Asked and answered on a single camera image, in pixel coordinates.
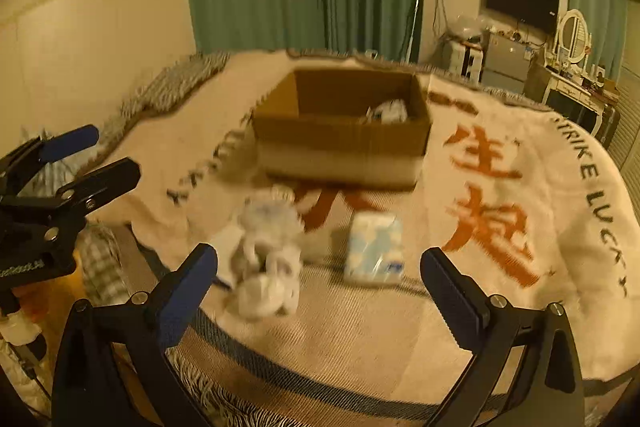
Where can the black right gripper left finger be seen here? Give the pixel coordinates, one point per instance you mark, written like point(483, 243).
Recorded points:
point(88, 389)

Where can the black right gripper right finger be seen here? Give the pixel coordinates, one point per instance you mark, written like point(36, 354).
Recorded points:
point(547, 387)

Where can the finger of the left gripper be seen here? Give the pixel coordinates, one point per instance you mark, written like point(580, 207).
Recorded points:
point(23, 163)
point(90, 186)

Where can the floral tissue paper pack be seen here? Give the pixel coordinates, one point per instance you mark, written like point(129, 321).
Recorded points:
point(388, 112)

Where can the checkered bed sheet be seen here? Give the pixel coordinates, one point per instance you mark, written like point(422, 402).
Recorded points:
point(97, 249)

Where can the white crumpled socks pile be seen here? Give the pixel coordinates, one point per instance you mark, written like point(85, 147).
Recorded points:
point(259, 257)

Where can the cream blanket with orange characters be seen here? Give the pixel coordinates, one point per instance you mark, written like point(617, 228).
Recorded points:
point(521, 199)

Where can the light blue tissue packet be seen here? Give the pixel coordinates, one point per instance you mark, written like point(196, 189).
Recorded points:
point(375, 256)

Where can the white dressing table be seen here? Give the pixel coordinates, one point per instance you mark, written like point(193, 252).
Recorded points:
point(573, 102)

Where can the brown cardboard box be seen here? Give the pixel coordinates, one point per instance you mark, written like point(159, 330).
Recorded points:
point(312, 126)

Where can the grey mini fridge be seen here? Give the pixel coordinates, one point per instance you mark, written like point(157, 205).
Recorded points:
point(506, 64)

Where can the white small cabinet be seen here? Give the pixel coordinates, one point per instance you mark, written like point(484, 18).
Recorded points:
point(463, 58)

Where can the white oval vanity mirror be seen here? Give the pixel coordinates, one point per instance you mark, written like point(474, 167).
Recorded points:
point(572, 38)

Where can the white stick vacuum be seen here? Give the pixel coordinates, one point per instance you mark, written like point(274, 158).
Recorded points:
point(414, 34)

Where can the black wall television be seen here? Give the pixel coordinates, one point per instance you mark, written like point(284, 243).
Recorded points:
point(540, 14)

